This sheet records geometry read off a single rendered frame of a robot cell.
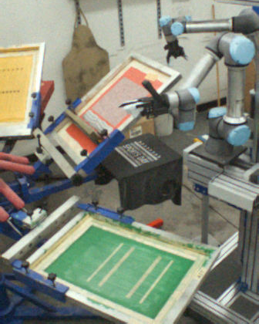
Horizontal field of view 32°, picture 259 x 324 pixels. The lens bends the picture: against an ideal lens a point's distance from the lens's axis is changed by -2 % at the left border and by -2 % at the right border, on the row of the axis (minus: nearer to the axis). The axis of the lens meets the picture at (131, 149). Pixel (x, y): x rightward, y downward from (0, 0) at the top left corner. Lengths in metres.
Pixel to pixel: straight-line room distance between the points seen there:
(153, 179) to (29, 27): 2.30
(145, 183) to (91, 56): 2.23
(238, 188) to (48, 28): 2.98
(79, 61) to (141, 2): 0.94
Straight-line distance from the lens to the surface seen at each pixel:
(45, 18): 4.68
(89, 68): 4.90
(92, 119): 2.88
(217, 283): 3.14
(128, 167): 2.91
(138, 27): 5.13
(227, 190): 2.29
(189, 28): 2.67
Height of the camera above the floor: 2.44
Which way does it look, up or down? 29 degrees down
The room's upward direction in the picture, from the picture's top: 4 degrees counter-clockwise
